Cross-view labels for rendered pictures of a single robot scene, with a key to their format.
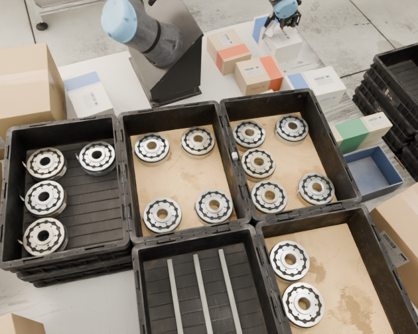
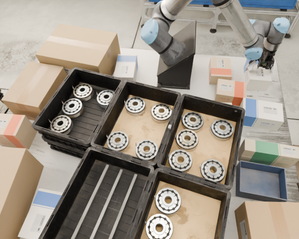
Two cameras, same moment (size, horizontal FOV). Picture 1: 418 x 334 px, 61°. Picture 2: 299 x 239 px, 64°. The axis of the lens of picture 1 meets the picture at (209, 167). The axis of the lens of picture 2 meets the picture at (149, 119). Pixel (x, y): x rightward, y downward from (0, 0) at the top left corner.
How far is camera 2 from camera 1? 36 cm
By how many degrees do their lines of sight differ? 21
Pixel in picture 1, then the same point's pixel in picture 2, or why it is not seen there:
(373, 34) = not seen: outside the picture
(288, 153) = (211, 142)
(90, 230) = (82, 132)
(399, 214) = (258, 214)
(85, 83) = (127, 60)
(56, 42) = not seen: hidden behind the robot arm
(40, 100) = (96, 59)
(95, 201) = (93, 119)
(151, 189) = (122, 126)
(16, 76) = (94, 44)
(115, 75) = (149, 62)
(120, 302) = not seen: hidden behind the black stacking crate
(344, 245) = (210, 212)
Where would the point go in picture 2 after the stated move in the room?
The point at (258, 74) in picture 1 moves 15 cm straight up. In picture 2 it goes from (228, 90) to (234, 71)
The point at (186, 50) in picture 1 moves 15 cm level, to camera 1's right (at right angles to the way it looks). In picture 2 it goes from (182, 59) to (207, 71)
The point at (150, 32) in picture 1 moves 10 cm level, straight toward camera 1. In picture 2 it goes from (163, 42) to (156, 55)
